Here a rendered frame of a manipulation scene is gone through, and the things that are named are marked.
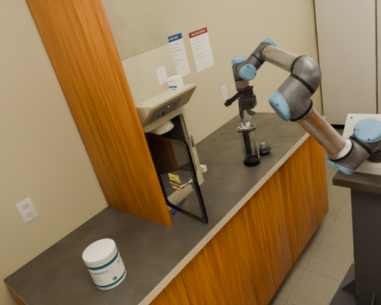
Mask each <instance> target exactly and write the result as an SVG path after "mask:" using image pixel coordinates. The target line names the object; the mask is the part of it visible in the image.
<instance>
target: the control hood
mask: <svg viewBox="0 0 381 305"><path fill-rule="evenodd" d="M196 87H197V84H184V88H182V89H180V90H178V91H170V90H167V91H165V92H163V93H161V94H159V95H157V96H155V97H153V98H151V99H149V100H147V101H145V102H143V103H141V104H138V105H136V106H135V107H136V110H137V114H138V117H139V119H140V123H141V126H142V128H144V127H146V126H148V125H149V122H150V120H151V117H152V115H153V113H154V111H157V110H158V109H160V108H162V107H164V106H166V105H167V104H169V103H171V102H173V101H175V100H177V99H179V98H181V97H182V98H181V100H180V103H179V104H178V107H177V109H178V108H179V107H182V106H183V105H185V104H187V103H188V102H189V100H190V98H191V96H192V94H193V92H194V91H195V89H196ZM175 110H176V109H175ZM157 120H158V119H157ZM155 121H156V120H155ZM152 123H153V122H152ZM150 124H151V123H150Z"/></svg>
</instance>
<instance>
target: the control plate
mask: <svg viewBox="0 0 381 305"><path fill-rule="evenodd" d="M181 98H182V97H181ZM181 98H179V99H177V100H175V101H173V102H171V103H169V104H167V105H166V106H164V107H162V108H160V109H158V110H157V111H154V113H153V115H152V117H151V120H150V122H149V124H150V123H152V122H154V121H155V120H157V119H159V118H161V117H163V116H164V115H166V114H168V113H170V112H171V111H173V110H175V109H177V107H178V104H179V103H180V100H181ZM174 103H175V104H174ZM168 106H169V107H168ZM174 107H175V108H174ZM170 109H171V110H170ZM167 111H168V112H167ZM163 112H164V115H162V113H163ZM159 115H160V117H159V118H157V116H159ZM153 118H155V119H154V120H153Z"/></svg>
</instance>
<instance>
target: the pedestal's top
mask: <svg viewBox="0 0 381 305"><path fill-rule="evenodd" d="M332 181H333V185H335V186H341V187H345V188H351V189H358V190H361V191H368V192H374V193H378V194H381V175H376V174H367V173H362V172H353V173H352V174H350V175H346V174H344V173H343V172H341V171H340V170H338V172H337V173H336V174H335V175H334V177H333V178H332Z"/></svg>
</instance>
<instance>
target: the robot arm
mask: <svg viewBox="0 0 381 305"><path fill-rule="evenodd" d="M265 61H266V62H268V63H271V64H273V65H275V66H277V67H279V68H281V69H283V70H285V71H288V72H289V73H291V75H289V77H288V78H286V80H285V81H284V82H283V83H282V84H281V85H280V86H279V88H278V89H277V90H275V91H274V93H273V94H272V95H271V97H270V99H269V104H270V106H271V107H272V108H273V110H274V111H275V112H276V113H277V114H278V115H279V117H281V118H282V119H283V120H284V121H286V122H287V121H291V122H297V123H298V124H299V125H300V126H301V127H303V129H304V130H306V132H308V133H309V135H311V136H312V138H314V140H315V141H317V143H319V144H320V145H321V146H322V147H323V148H324V149H325V150H326V154H327V157H328V159H327V162H328V163H330V164H331V165H333V166H334V167H335V168H337V169H338V170H340V171H341V172H343V173H344V174H346V175H350V174H352V173H353V172H354V171H356V170H357V168H358V167H359V166H360V165H361V164H362V163H363V162H364V161H365V160H367V161H369V162H373V163H381V121H379V120H378V119H374V118H367V119H362V120H360V121H359V122H357V123H356V124H355V126H354V129H353V133H352V135H350V136H349V138H347V137H342V136H341V135H340V134H339V133H338V132H337V131H336V130H335V129H334V128H333V127H332V126H331V125H330V124H329V123H328V122H327V121H326V120H325V119H324V118H323V117H322V116H321V115H320V114H319V113H318V112H317V111H316V110H315V109H314V108H313V101H312V100H311V99H310V97H311V96H312V95H313V94H314V93H315V91H316V90H317V89H318V88H319V85H320V83H321V70H320V68H319V65H318V63H317V62H316V61H315V60H314V59H313V58H311V57H309V56H306V55H301V56H298V55H296V54H293V53H291V52H288V51H285V50H282V49H280V48H277V45H276V44H275V43H274V42H273V41H272V40H271V39H269V38H265V39H264V40H263V41H262V42H261V43H260V44H259V45H258V46H257V48H256V49H255V50H254V51H253V53H252V54H251V55H250V56H249V57H248V58H247V59H245V57H243V56H241V57H236V58H234V59H232V60H231V63H232V70H233V76H234V80H235V86H236V90H237V91H238V92H237V93H236V94H235V95H234V96H232V97H231V98H230V99H227V100H226V102H225V104H224V105H225V106H226V107H228V106H230V105H231V104H232V103H233V102H234V101H236V100H237V99H238V106H239V115H240V118H241V120H242V123H243V125H244V126H246V121H248V120H251V119H252V115H255V111H252V110H251V109H254V107H255V106H256V105H257V101H256V95H253V85H252V86H250V82H249V81H250V80H252V79H254V78H255V76H256V71H257V70H258V69H259V68H260V67H261V65H262V64H263V63H264V62H265Z"/></svg>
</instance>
